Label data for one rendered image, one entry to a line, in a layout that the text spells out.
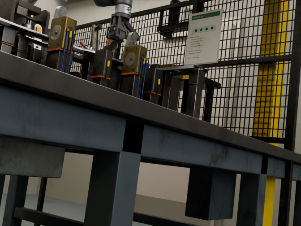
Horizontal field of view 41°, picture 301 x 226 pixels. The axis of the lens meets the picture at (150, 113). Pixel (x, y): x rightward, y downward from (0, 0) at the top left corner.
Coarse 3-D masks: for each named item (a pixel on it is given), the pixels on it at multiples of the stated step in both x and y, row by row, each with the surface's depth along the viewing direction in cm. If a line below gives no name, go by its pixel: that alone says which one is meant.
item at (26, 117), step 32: (0, 96) 63; (32, 96) 68; (0, 128) 64; (32, 128) 69; (64, 128) 74; (96, 128) 81; (128, 128) 90; (160, 128) 100; (0, 160) 93; (32, 160) 101; (96, 160) 91; (128, 160) 90; (160, 160) 108; (192, 160) 113; (224, 160) 130; (256, 160) 152; (96, 192) 89; (128, 192) 90; (192, 192) 183; (224, 192) 189; (256, 192) 156; (64, 224) 211; (96, 224) 88; (128, 224) 90; (160, 224) 268; (192, 224) 257; (256, 224) 154
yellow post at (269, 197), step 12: (276, 0) 203; (288, 12) 206; (264, 36) 204; (276, 36) 199; (264, 48) 202; (276, 48) 198; (264, 72) 200; (276, 72) 197; (264, 84) 199; (276, 96) 197; (276, 108) 197; (264, 120) 196; (276, 120) 197; (264, 132) 194; (276, 132) 197; (276, 144) 197; (264, 204) 188; (264, 216) 188
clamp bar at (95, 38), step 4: (100, 24) 200; (92, 28) 201; (96, 28) 201; (100, 28) 199; (92, 32) 200; (96, 32) 202; (92, 36) 200; (96, 36) 202; (92, 40) 199; (96, 40) 201; (92, 44) 199; (96, 44) 201; (96, 48) 200
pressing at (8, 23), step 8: (0, 24) 147; (8, 24) 146; (16, 24) 143; (16, 32) 154; (24, 32) 153; (32, 32) 152; (32, 40) 163; (80, 48) 163; (80, 56) 179; (88, 56) 178; (120, 64) 184
